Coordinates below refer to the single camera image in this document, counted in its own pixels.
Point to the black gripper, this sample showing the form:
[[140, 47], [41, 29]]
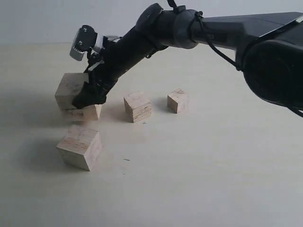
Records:
[[109, 64]]

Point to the second largest wooden block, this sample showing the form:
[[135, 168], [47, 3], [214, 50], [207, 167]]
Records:
[[80, 147]]

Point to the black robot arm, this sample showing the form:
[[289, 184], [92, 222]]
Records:
[[266, 48]]

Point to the smallest wooden cube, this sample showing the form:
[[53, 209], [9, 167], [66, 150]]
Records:
[[177, 101]]

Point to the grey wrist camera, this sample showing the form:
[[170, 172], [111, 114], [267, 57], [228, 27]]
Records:
[[86, 40]]

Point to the medium small wooden cube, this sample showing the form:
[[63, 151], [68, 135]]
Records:
[[137, 106]]

